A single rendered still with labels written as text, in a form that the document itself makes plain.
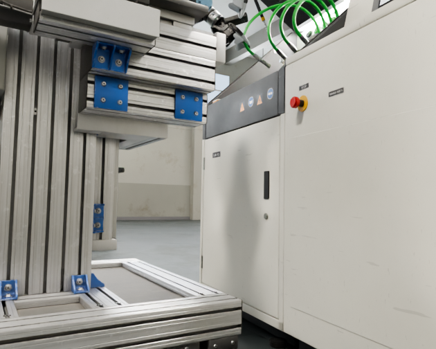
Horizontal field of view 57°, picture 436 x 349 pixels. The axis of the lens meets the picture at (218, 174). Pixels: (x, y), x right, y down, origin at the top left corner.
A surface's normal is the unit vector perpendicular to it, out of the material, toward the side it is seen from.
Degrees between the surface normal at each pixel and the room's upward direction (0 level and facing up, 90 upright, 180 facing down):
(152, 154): 90
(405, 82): 90
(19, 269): 90
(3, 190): 90
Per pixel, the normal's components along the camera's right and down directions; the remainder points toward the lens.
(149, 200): 0.51, -0.05
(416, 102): -0.90, -0.04
